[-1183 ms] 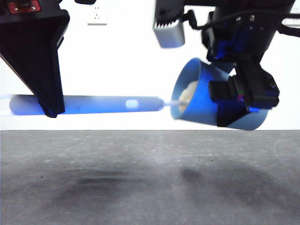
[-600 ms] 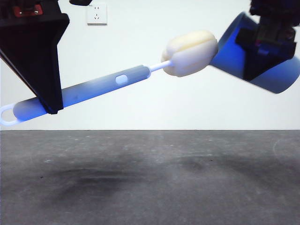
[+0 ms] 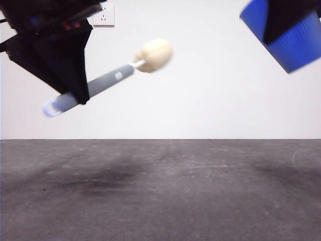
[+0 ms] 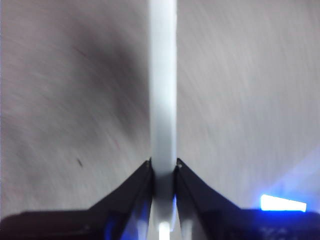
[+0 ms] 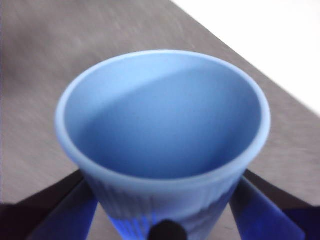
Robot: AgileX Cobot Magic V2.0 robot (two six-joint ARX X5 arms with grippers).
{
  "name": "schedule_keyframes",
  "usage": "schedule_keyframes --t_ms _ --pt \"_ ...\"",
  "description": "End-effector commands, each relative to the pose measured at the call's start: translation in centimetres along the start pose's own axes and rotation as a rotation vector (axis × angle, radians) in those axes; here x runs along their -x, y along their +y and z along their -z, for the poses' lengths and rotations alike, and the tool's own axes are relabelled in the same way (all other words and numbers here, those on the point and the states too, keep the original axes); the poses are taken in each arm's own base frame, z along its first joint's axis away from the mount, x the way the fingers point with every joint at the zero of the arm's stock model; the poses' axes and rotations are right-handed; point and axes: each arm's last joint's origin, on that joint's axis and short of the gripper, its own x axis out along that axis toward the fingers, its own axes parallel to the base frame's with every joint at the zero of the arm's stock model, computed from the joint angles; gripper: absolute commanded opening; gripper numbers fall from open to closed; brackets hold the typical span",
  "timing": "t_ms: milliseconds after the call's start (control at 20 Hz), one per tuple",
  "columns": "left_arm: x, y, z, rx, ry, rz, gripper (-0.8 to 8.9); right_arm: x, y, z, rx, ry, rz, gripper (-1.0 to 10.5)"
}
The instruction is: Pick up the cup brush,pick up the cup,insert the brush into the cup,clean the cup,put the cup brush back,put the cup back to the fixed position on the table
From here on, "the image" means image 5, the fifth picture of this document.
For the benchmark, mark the blue ribbed plastic cup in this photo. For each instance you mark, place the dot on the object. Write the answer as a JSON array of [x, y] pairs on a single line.
[[162, 130]]

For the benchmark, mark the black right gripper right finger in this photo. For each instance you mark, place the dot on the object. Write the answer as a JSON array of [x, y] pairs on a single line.
[[272, 215]]

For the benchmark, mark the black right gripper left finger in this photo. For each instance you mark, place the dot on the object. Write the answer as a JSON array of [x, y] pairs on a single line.
[[50, 212]]

